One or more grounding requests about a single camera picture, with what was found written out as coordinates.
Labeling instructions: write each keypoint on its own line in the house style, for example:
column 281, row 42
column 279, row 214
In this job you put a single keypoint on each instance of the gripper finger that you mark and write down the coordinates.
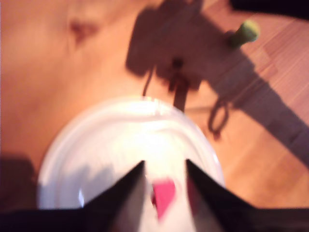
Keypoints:
column 116, row 207
column 217, row 207

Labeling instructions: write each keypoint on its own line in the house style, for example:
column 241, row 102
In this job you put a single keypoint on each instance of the clear plastic dome cover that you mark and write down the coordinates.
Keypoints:
column 135, row 135

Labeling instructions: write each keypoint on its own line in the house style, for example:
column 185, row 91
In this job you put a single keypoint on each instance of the green coffee capsule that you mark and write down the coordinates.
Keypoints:
column 246, row 32

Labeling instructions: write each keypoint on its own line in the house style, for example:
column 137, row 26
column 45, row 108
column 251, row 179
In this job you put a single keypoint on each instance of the white ceramic plate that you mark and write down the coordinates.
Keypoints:
column 43, row 183

